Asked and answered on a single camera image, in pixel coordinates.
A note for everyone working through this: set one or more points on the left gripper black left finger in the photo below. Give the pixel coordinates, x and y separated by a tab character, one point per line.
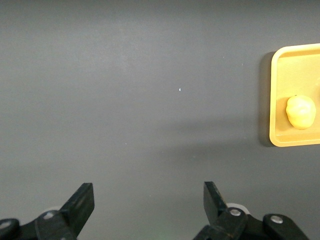
75	212

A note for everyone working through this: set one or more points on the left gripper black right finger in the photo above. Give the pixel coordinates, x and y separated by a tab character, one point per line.
217	212

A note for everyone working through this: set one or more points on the yellow potato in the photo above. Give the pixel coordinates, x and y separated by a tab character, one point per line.
300	112

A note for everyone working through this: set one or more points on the yellow plastic tray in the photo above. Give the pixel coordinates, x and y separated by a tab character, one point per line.
295	75

